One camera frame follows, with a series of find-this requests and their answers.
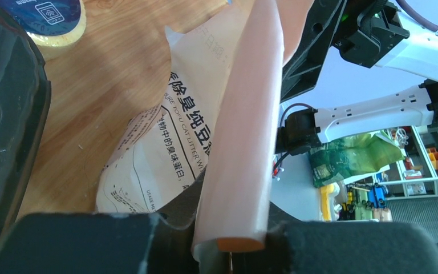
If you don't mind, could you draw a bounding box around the yellow tape roll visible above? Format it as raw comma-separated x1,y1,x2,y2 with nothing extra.
0,0,87,61

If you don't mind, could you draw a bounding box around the grey litter box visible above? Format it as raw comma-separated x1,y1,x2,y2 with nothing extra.
0,7,51,237

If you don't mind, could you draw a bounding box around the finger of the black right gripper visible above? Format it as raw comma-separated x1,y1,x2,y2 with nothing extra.
281,0,347,102

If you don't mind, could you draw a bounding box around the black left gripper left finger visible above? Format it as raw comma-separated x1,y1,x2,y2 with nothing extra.
149,170,206,273

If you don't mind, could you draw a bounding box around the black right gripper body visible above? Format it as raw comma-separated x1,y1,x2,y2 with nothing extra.
332,0,410,68

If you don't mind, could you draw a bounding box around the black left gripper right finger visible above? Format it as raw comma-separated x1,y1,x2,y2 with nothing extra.
266,203,302,273

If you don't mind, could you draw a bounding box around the pink cat litter bag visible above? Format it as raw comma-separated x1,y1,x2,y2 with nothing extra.
96,1,303,259

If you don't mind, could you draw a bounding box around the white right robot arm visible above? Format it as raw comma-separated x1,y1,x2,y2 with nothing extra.
275,1,438,155

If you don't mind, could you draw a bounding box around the metal storage shelf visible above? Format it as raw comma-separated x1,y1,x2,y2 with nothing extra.
371,127,438,200

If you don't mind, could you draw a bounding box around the green plastic bag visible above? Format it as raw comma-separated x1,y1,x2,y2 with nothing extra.
309,131,404,188

